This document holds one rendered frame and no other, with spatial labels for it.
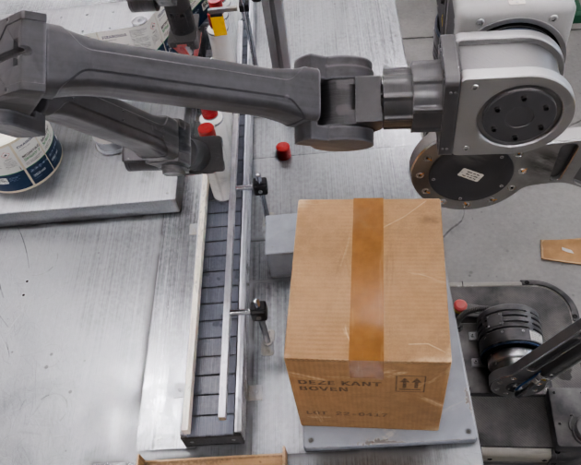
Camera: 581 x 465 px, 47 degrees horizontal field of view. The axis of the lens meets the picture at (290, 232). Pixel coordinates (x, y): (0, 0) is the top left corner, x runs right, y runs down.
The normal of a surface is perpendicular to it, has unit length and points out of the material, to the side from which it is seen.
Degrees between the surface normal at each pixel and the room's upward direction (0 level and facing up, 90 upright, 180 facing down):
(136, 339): 0
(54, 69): 48
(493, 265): 0
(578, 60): 0
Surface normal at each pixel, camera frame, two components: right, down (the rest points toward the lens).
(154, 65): 0.49, -0.06
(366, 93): -0.12, -0.06
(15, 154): 0.57, 0.62
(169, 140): 0.96, -0.03
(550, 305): -0.11, -0.60
